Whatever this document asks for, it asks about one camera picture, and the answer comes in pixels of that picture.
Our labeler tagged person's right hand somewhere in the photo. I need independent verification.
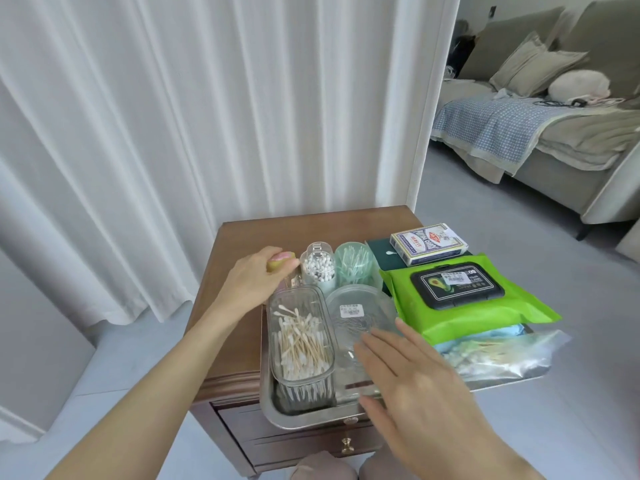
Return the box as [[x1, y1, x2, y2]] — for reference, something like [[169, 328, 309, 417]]
[[353, 317, 507, 480]]

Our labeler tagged person's left hand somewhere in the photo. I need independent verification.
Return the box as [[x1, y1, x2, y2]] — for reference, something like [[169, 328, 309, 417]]
[[212, 246, 301, 323]]

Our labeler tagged small green pink sponge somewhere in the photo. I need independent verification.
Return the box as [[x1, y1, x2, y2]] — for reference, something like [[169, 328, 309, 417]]
[[267, 252, 301, 274]]

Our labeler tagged person's right forearm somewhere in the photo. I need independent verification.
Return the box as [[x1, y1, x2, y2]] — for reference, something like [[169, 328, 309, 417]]
[[431, 436, 547, 480]]

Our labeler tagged person's left forearm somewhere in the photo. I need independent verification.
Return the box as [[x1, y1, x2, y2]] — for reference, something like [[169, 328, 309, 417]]
[[47, 295, 242, 480]]

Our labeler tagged brown wooden side table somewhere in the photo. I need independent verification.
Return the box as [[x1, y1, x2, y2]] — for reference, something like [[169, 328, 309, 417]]
[[187, 205, 427, 480]]

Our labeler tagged bundle of white cotton swabs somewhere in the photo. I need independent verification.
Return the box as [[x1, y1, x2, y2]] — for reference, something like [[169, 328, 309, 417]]
[[303, 252, 335, 285]]

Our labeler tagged clear round swab jar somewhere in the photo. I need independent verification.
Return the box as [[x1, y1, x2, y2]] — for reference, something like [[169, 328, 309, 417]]
[[299, 241, 336, 288]]

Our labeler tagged clear rectangular swab container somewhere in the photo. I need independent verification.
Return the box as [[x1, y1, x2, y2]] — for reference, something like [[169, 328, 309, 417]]
[[265, 284, 337, 415]]

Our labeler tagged silver metal tray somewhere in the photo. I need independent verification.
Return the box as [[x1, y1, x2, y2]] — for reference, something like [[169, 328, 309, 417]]
[[258, 290, 557, 431]]

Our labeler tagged green round swab jar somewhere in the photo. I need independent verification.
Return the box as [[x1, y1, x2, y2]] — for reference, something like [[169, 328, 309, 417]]
[[334, 242, 384, 288]]

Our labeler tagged bundle of green cotton swabs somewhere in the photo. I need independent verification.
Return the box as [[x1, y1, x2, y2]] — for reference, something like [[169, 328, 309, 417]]
[[338, 246, 380, 284]]

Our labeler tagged green wet wipes pack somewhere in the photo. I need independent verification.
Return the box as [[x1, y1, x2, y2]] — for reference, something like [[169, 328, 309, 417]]
[[378, 252, 564, 346]]

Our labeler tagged bundle of wooden cotton swabs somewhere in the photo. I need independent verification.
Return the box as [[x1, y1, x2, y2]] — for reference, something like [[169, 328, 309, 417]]
[[272, 305, 334, 383]]

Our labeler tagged light blue flat packet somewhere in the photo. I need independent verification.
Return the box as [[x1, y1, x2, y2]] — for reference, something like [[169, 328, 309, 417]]
[[432, 322, 527, 356]]

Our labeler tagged dark green flat box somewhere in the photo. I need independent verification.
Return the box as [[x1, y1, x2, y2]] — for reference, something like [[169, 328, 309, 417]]
[[364, 238, 402, 271]]

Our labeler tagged blue white playing card box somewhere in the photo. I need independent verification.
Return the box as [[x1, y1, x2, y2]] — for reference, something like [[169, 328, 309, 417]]
[[389, 223, 474, 268]]

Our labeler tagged clear plastic zip bag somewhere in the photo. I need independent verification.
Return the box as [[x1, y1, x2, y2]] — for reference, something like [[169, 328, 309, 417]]
[[440, 329, 572, 384]]

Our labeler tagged white pleated curtain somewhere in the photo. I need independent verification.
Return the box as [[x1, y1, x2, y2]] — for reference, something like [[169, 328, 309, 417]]
[[0, 0, 462, 336]]

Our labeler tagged grey beige sofa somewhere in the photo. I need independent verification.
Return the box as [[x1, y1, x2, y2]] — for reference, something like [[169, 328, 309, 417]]
[[432, 0, 640, 241]]

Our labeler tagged blue checkered blanket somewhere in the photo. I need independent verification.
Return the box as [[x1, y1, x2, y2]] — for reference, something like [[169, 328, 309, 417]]
[[430, 92, 577, 176]]

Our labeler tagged black bag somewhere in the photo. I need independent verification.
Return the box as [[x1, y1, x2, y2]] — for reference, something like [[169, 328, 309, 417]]
[[448, 34, 477, 83]]

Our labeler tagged beige folded blanket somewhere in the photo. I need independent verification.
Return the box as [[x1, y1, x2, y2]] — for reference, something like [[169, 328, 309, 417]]
[[534, 106, 640, 171]]

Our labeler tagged beige sofa cushion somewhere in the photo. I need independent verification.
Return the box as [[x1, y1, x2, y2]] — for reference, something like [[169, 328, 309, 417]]
[[499, 47, 589, 98], [491, 30, 549, 91]]

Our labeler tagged white fluffy plush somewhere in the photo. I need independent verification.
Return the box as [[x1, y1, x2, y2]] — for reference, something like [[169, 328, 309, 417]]
[[547, 69, 612, 103]]

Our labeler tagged black cable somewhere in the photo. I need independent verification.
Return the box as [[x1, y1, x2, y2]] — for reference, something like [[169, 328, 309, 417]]
[[532, 97, 589, 108]]

